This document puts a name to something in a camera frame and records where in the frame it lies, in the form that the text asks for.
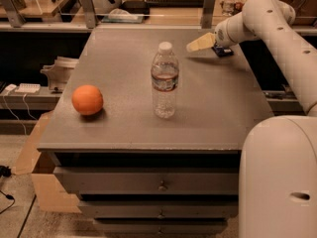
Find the small background water bottle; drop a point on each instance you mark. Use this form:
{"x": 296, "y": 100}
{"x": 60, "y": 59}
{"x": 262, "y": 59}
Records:
{"x": 228, "y": 7}

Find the orange fruit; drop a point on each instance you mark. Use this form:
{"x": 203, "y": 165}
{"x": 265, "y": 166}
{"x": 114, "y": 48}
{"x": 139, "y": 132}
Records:
{"x": 87, "y": 100}

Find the grey drawer cabinet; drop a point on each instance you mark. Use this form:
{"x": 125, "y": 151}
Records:
{"x": 137, "y": 173}

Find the black pouch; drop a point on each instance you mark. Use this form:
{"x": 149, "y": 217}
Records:
{"x": 136, "y": 7}

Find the cardboard box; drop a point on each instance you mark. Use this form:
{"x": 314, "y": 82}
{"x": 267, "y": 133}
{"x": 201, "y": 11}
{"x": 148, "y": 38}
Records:
{"x": 51, "y": 196}

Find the white power strip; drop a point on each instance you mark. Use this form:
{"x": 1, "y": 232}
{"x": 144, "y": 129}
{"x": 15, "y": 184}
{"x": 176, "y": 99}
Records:
{"x": 28, "y": 88}

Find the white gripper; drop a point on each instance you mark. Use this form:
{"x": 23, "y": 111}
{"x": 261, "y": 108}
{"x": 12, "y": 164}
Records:
{"x": 222, "y": 35}

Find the black keyboard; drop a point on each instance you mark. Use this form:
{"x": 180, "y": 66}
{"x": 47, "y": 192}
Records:
{"x": 175, "y": 3}

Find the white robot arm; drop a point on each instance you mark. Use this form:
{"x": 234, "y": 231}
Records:
{"x": 278, "y": 166}

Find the clear plastic water bottle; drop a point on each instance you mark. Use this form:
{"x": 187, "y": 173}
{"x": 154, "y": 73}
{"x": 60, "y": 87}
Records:
{"x": 164, "y": 75}

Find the blue rxbar blueberry wrapper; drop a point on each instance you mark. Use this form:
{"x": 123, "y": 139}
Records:
{"x": 222, "y": 52}

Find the grey moulded part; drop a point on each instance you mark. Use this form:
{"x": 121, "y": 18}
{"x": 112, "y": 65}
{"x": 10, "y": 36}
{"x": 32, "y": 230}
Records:
{"x": 59, "y": 73}

